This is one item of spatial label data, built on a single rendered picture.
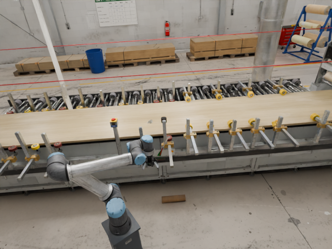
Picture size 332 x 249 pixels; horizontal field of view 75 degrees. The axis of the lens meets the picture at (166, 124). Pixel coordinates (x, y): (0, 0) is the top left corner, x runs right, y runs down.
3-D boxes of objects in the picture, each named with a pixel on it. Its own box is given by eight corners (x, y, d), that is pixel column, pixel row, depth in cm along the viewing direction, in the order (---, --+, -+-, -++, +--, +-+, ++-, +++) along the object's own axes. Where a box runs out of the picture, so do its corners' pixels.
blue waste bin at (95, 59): (106, 73, 719) (101, 51, 680) (88, 74, 715) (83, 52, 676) (108, 67, 769) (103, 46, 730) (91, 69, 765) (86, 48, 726)
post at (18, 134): (35, 167, 244) (17, 132, 218) (32, 167, 244) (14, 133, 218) (36, 165, 247) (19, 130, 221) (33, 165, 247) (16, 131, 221)
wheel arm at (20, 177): (22, 180, 214) (20, 177, 211) (19, 181, 214) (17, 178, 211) (40, 152, 250) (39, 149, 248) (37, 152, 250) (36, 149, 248)
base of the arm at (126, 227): (135, 226, 186) (134, 219, 181) (115, 240, 177) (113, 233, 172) (125, 211, 200) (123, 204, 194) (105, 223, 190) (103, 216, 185)
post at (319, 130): (315, 146, 254) (330, 110, 229) (313, 146, 254) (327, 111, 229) (314, 145, 257) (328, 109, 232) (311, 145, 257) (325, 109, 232)
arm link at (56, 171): (43, 177, 134) (146, 153, 159) (44, 164, 144) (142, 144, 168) (48, 190, 140) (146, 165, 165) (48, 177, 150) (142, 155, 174)
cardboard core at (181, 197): (185, 198, 271) (161, 200, 270) (185, 202, 276) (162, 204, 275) (185, 192, 278) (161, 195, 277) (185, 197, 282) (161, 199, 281)
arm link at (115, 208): (111, 229, 175) (107, 216, 165) (107, 212, 188) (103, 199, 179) (129, 222, 179) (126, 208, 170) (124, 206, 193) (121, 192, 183)
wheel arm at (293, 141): (298, 146, 213) (299, 144, 212) (295, 146, 213) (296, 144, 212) (279, 126, 244) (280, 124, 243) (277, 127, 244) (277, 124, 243)
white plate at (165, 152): (175, 155, 247) (174, 148, 241) (152, 157, 246) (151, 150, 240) (175, 155, 247) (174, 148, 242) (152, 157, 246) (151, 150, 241)
